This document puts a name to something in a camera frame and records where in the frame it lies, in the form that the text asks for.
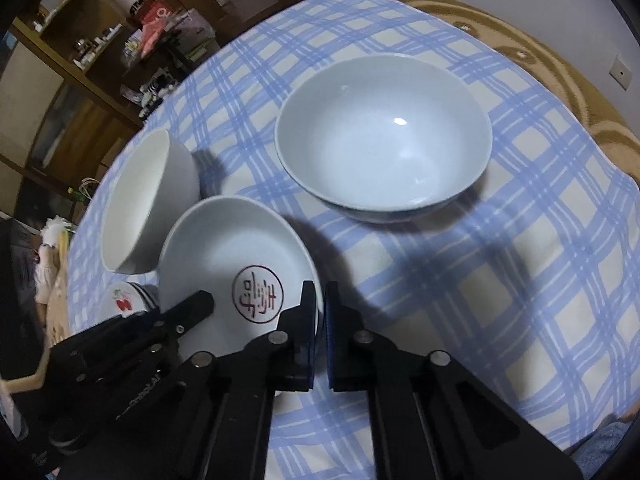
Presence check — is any cherry plate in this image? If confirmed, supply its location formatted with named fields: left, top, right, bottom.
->
left=98, top=282, right=160, bottom=322

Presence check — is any white bowl with red seal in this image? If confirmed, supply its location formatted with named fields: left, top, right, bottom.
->
left=157, top=196, right=323, bottom=363

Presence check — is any large plain white bowl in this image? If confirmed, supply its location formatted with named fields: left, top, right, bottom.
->
left=101, top=129, right=200, bottom=274

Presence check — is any red-patterned small bowl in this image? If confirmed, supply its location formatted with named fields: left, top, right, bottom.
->
left=274, top=53, right=494, bottom=223

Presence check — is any stuffed plush toy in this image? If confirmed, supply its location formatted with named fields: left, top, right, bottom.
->
left=34, top=216, right=74, bottom=304

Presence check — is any blue plaid cloth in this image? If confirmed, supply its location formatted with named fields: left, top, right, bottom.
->
left=64, top=0, right=640, bottom=480

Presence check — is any wicker basket with items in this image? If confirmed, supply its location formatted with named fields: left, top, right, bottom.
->
left=119, top=70, right=178, bottom=120

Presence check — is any wooden wardrobe with shelves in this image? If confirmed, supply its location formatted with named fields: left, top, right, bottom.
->
left=1, top=0, right=141, bottom=208

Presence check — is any small cluttered side table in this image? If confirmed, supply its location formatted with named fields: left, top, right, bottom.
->
left=120, top=9, right=220, bottom=89

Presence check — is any red bag on table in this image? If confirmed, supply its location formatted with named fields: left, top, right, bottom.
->
left=136, top=0, right=175, bottom=25

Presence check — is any brown patterned blanket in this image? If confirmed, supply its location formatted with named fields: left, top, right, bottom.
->
left=398, top=0, right=640, bottom=180

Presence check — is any white wall socket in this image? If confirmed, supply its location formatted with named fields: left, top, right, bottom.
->
left=610, top=55, right=632, bottom=91

